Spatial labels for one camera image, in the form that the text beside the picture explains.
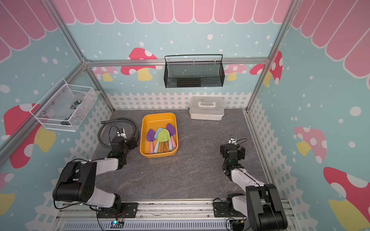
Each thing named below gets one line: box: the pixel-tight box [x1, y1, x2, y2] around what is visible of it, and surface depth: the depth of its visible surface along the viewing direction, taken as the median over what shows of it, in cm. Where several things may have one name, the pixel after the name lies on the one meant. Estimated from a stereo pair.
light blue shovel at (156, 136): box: [153, 127, 163, 154], surface depth 101 cm
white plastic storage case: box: [189, 95, 225, 121], surface depth 111 cm
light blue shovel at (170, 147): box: [168, 138, 173, 152], surface depth 99 cm
